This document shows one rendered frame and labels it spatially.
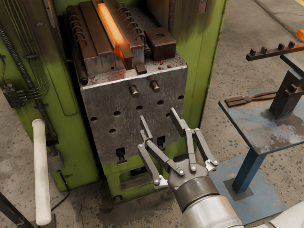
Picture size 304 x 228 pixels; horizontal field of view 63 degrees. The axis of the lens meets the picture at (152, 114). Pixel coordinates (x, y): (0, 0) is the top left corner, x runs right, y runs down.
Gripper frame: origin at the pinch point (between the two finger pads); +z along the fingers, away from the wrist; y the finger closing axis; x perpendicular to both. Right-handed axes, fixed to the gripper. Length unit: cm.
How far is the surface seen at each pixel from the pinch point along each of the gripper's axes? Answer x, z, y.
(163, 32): -1.7, 42.3, 17.2
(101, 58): -2.7, 35.0, -7.2
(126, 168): -64, 30, -5
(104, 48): -0.8, 37.6, -5.4
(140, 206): -99, 24, -1
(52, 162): -60, 43, -38
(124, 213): -100, 24, -11
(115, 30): 1.0, 44.1, 0.0
